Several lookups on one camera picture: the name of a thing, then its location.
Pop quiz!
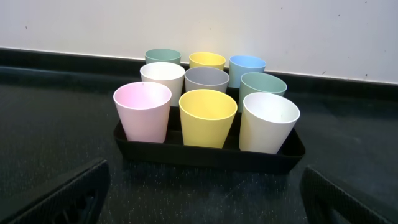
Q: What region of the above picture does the white cup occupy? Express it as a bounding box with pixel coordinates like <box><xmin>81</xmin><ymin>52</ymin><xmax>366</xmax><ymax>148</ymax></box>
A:
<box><xmin>139</xmin><ymin>62</ymin><xmax>186</xmax><ymax>108</ymax></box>

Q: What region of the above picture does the grey cup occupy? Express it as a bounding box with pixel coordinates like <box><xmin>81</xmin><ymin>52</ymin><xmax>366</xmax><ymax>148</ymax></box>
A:
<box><xmin>184</xmin><ymin>66</ymin><xmax>231</xmax><ymax>94</ymax></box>

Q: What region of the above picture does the yellow cup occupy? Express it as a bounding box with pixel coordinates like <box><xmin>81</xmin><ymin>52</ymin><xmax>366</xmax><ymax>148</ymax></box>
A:
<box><xmin>178</xmin><ymin>88</ymin><xmax>239</xmax><ymax>149</ymax></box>
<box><xmin>188</xmin><ymin>52</ymin><xmax>227</xmax><ymax>71</ymax></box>

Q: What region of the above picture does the pink cup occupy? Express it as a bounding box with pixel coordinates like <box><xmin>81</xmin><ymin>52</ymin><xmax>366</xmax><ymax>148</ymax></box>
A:
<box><xmin>113</xmin><ymin>81</ymin><xmax>172</xmax><ymax>144</ymax></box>

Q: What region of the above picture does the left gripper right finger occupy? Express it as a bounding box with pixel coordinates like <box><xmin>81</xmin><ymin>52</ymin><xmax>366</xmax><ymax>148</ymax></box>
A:
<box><xmin>299</xmin><ymin>166</ymin><xmax>398</xmax><ymax>224</ymax></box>

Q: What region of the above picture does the black tray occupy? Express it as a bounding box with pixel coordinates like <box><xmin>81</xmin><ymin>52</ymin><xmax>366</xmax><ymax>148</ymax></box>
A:
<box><xmin>113</xmin><ymin>86</ymin><xmax>307</xmax><ymax>174</ymax></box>

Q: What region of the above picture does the green cup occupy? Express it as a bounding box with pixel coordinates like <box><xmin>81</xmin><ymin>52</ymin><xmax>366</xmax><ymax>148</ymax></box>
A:
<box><xmin>144</xmin><ymin>48</ymin><xmax>182</xmax><ymax>66</ymax></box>
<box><xmin>238</xmin><ymin>72</ymin><xmax>288</xmax><ymax>113</ymax></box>

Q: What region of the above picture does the blue cup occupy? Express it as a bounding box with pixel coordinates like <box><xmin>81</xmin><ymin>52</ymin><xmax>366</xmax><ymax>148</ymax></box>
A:
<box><xmin>228</xmin><ymin>55</ymin><xmax>267</xmax><ymax>89</ymax></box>

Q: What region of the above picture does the cream cup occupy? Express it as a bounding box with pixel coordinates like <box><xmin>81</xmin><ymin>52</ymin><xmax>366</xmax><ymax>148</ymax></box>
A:
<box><xmin>238</xmin><ymin>91</ymin><xmax>301</xmax><ymax>155</ymax></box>

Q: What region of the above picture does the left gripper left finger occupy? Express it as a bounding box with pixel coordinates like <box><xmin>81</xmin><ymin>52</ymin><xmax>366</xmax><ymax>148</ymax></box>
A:
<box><xmin>0</xmin><ymin>157</ymin><xmax>112</xmax><ymax>224</ymax></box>

